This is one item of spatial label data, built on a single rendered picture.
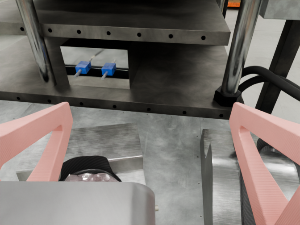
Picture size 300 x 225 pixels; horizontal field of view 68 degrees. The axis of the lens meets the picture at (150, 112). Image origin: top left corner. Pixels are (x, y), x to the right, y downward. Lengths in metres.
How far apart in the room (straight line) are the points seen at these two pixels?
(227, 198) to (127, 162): 0.21
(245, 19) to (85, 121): 0.60
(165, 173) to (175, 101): 0.36
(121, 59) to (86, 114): 0.26
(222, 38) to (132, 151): 0.53
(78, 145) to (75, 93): 0.47
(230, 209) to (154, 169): 0.23
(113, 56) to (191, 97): 0.35
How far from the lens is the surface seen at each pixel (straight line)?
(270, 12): 0.93
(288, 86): 0.82
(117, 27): 0.87
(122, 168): 0.51
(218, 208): 0.45
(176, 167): 0.62
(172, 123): 0.74
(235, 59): 0.81
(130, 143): 0.52
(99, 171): 0.53
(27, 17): 0.95
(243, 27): 0.78
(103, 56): 0.91
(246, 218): 0.47
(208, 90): 0.97
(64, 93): 0.98
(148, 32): 0.85
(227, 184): 0.46
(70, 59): 0.98
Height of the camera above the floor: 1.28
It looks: 37 degrees down
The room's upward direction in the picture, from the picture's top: straight up
